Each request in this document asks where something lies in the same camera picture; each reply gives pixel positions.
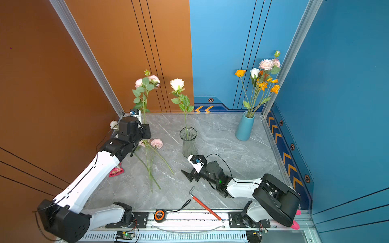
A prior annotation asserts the blue ceramic cylinder vase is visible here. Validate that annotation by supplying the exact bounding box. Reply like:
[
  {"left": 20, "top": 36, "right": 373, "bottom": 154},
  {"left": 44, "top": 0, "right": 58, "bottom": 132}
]
[{"left": 236, "top": 111, "right": 255, "bottom": 141}]

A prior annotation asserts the panda plush toy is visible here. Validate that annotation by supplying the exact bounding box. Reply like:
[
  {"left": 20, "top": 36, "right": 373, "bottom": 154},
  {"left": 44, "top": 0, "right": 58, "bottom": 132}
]
[{"left": 291, "top": 210, "right": 301, "bottom": 230}]

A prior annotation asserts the orange black tape measure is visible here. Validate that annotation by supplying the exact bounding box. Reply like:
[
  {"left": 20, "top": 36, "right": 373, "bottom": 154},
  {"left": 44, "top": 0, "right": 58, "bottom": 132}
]
[{"left": 154, "top": 209, "right": 166, "bottom": 223}]

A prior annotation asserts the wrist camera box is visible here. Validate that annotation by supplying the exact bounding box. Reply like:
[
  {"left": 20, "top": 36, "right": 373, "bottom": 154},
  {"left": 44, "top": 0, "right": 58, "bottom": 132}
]
[
  {"left": 187, "top": 155, "right": 207, "bottom": 174},
  {"left": 129, "top": 108, "right": 142, "bottom": 123}
]

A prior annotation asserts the pink rose spray stem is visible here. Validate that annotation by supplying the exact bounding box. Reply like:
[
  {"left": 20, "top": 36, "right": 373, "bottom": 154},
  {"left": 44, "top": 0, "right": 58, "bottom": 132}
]
[{"left": 132, "top": 69, "right": 161, "bottom": 124}]

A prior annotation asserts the green circuit board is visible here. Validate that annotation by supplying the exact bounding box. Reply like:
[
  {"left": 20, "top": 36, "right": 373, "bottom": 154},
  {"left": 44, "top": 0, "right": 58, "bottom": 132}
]
[{"left": 115, "top": 231, "right": 136, "bottom": 242}]

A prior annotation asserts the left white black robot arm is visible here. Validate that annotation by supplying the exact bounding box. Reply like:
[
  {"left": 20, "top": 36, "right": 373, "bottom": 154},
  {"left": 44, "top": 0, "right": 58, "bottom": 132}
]
[{"left": 34, "top": 109, "right": 151, "bottom": 243}]

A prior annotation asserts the orange gerbera flower stem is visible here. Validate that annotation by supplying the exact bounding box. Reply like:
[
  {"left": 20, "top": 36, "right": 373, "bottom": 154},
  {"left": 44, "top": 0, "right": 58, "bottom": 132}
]
[{"left": 254, "top": 70, "right": 269, "bottom": 112}]

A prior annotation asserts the pink peony flower stem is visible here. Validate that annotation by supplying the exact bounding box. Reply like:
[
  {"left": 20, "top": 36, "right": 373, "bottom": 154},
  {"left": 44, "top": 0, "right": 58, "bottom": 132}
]
[{"left": 252, "top": 51, "right": 282, "bottom": 117}]

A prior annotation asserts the cream rose flower stem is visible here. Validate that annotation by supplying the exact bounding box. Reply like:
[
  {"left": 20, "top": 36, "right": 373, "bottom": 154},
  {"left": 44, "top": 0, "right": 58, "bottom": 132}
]
[{"left": 170, "top": 79, "right": 194, "bottom": 139}]

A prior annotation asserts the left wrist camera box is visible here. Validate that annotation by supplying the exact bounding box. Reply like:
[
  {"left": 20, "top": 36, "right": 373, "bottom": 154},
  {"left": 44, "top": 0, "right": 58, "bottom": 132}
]
[{"left": 129, "top": 108, "right": 142, "bottom": 123}]

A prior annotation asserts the pile of artificial flowers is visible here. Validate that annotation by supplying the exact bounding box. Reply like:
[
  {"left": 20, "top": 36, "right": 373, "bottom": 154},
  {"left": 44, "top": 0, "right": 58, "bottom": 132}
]
[{"left": 133, "top": 138, "right": 174, "bottom": 193}]

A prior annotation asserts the pink candy wrapper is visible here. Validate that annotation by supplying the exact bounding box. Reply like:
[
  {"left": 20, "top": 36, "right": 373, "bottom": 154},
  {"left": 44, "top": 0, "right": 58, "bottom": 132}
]
[{"left": 109, "top": 163, "right": 124, "bottom": 177}]

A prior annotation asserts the red handled hammer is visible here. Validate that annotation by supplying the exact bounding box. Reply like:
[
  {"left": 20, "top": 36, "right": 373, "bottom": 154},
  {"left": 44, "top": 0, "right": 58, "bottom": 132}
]
[{"left": 189, "top": 186, "right": 224, "bottom": 223}]

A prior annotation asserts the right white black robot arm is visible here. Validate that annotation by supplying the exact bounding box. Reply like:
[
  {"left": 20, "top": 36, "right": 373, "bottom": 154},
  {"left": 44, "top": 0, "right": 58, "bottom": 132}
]
[{"left": 181, "top": 158, "right": 301, "bottom": 230}]

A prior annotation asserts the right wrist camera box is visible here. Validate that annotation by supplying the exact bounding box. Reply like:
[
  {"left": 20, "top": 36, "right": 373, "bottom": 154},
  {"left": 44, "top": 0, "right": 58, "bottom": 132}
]
[{"left": 187, "top": 155, "right": 207, "bottom": 174}]

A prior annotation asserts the yellow poppy flower bunch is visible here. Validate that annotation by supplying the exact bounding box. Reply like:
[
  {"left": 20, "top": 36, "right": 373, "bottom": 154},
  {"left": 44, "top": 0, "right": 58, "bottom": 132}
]
[{"left": 248, "top": 75, "right": 280, "bottom": 109}]

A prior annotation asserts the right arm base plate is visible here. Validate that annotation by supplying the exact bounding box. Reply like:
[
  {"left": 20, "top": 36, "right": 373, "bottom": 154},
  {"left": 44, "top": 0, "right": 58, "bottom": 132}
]
[{"left": 228, "top": 212, "right": 271, "bottom": 229}]

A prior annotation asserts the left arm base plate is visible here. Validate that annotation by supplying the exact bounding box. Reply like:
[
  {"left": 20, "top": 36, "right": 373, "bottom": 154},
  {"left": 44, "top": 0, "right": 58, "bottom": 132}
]
[{"left": 105, "top": 212, "right": 149, "bottom": 229}]

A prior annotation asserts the white rose flower stem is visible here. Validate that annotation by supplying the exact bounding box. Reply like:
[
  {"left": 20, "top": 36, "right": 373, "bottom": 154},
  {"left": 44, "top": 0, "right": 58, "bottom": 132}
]
[{"left": 248, "top": 68, "right": 260, "bottom": 118}]

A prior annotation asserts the clear ribbed glass vase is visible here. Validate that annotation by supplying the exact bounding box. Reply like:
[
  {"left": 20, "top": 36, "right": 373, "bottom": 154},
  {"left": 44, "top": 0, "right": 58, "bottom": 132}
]
[{"left": 179, "top": 127, "right": 198, "bottom": 158}]

